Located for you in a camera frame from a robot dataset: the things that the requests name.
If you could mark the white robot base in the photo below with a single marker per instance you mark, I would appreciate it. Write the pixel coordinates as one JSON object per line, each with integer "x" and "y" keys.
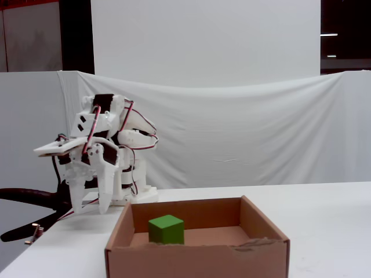
{"x": 145, "y": 195}

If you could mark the white backdrop panel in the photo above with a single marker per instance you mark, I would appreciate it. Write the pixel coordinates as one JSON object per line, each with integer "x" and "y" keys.
{"x": 203, "y": 37}

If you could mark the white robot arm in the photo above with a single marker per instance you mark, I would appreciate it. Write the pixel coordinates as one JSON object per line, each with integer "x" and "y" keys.
{"x": 136, "y": 139}

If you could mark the table clamp with brass knobs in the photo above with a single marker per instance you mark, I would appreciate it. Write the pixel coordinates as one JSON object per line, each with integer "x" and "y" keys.
{"x": 36, "y": 231}

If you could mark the brown cardboard box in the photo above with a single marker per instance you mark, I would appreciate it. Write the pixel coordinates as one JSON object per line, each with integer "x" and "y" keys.
{"x": 188, "y": 260}

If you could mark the white draped cloth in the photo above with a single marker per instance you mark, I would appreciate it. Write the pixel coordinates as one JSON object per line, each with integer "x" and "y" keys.
{"x": 232, "y": 130}

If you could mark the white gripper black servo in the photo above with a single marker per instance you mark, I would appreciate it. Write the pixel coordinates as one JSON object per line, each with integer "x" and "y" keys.
{"x": 108, "y": 171}

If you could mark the green cube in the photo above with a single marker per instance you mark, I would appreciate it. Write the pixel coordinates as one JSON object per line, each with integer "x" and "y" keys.
{"x": 166, "y": 230}

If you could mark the white wrist camera mount plate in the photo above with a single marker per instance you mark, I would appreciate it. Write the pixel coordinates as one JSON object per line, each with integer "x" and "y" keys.
{"x": 56, "y": 148}

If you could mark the white partition panel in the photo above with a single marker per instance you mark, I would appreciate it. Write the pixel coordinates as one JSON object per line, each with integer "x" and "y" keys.
{"x": 29, "y": 116}

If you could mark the dark window pane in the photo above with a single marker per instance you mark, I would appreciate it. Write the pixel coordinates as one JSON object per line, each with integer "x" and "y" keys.
{"x": 347, "y": 17}

